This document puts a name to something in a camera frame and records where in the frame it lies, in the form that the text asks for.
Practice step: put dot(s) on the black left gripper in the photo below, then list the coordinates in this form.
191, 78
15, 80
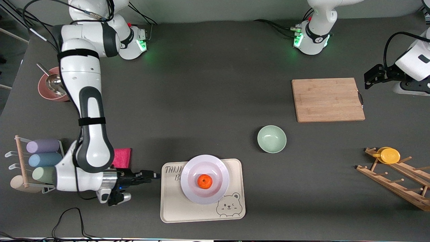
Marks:
389, 73

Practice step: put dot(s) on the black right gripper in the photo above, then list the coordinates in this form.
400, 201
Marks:
125, 177

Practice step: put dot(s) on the orange fruit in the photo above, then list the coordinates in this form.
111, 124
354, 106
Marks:
204, 181

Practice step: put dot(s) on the white round plate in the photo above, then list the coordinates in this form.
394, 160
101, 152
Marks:
215, 164

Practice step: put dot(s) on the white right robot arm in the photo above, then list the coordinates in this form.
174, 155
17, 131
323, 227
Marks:
87, 101

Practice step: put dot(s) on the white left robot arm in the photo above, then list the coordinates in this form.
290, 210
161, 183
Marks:
319, 20

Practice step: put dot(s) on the pink folded cloth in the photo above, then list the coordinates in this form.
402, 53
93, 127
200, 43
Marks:
122, 158

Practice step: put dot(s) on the beige bear print tray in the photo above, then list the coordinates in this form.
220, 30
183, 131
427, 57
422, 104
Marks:
174, 208

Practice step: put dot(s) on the wooden cutting board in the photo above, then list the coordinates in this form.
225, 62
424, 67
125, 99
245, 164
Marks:
322, 97

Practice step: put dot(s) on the yellow cup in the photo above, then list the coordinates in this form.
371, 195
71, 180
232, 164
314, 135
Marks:
389, 156

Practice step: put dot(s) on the blue cup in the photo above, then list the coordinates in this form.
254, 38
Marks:
45, 160

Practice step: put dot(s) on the green cup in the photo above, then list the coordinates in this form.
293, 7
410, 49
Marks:
43, 175

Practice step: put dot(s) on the purple cup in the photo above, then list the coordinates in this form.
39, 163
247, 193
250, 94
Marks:
43, 146

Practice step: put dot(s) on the wooden peg dish rack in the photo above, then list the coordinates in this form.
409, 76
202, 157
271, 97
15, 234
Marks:
389, 183

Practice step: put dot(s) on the light green bowl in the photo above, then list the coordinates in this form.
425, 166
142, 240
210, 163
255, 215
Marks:
271, 138

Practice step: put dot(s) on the pink bowl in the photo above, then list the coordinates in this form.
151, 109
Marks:
50, 95

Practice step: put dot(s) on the beige cup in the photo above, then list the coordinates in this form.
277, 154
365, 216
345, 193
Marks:
16, 184

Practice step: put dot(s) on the metal scoop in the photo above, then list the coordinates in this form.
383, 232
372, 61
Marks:
53, 82

